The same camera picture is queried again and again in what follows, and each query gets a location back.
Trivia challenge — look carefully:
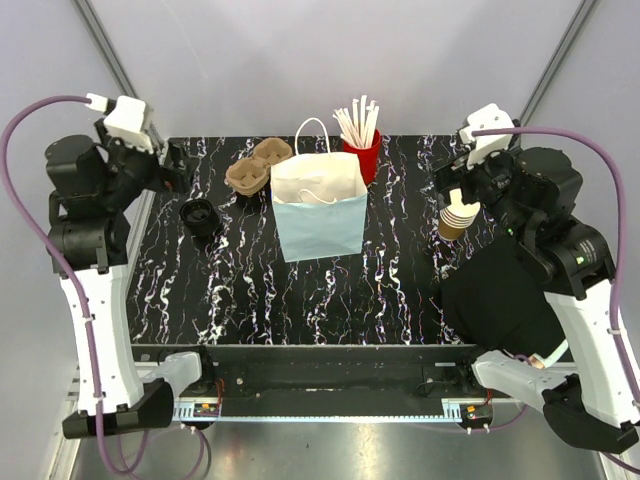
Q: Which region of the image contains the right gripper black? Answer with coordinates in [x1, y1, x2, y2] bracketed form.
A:
[429, 139, 534, 244]

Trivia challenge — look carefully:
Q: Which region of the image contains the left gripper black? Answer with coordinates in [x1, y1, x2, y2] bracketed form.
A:
[95, 118, 198, 209]

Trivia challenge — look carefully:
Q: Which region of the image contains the light blue paper bag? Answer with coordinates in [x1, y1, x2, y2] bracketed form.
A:
[270, 149, 368, 263]

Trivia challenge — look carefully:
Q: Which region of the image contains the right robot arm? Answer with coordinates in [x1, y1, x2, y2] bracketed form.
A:
[432, 147, 639, 454]

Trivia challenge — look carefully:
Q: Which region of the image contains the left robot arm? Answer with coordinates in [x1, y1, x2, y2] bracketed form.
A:
[45, 120, 216, 439]

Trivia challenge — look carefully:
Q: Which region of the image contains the stack of paper cups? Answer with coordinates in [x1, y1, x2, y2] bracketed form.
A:
[438, 188, 481, 241]

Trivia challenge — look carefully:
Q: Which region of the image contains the stack of black lids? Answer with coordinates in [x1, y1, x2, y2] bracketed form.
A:
[179, 198, 220, 238]

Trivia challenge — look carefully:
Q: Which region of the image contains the stack of cardboard cup carriers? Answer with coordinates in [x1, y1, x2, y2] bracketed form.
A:
[225, 137, 293, 197]

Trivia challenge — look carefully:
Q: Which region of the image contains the red straw cup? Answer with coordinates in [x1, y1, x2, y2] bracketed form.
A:
[342, 129, 381, 185]

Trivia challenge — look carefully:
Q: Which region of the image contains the white wrapped straws bundle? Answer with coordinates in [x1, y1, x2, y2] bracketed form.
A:
[333, 95, 380, 149]

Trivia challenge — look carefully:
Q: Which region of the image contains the black cloth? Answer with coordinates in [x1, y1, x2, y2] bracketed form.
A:
[439, 236, 565, 358]

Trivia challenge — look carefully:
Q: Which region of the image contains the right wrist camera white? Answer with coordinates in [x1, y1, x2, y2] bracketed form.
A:
[457, 103, 515, 171]

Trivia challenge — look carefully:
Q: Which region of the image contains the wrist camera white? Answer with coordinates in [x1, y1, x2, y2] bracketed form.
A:
[85, 93, 156, 153]
[457, 103, 515, 171]

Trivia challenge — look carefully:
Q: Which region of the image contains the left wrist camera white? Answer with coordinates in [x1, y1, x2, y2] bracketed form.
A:
[85, 93, 156, 153]

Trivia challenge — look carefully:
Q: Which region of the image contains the aluminium frame post left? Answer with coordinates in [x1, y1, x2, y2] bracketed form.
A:
[71, 0, 138, 97]

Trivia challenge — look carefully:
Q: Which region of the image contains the aluminium frame post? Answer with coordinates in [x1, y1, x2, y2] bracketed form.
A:
[519, 0, 600, 125]
[71, 0, 138, 97]

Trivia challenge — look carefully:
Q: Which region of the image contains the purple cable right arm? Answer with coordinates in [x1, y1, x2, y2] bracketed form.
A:
[409, 127, 640, 474]

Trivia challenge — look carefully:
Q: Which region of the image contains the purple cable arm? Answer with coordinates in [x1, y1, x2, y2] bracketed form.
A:
[409, 127, 640, 474]
[0, 95, 209, 476]

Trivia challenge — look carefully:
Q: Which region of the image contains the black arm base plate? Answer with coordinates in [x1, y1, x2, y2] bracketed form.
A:
[132, 342, 516, 419]

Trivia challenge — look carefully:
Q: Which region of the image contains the aluminium frame post right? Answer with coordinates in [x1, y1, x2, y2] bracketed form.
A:
[519, 0, 600, 125]

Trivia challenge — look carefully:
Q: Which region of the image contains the aluminium rail front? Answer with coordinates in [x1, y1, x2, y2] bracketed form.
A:
[67, 364, 581, 426]

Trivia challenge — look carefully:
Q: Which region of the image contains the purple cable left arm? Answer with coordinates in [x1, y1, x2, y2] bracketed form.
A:
[0, 95, 209, 476]

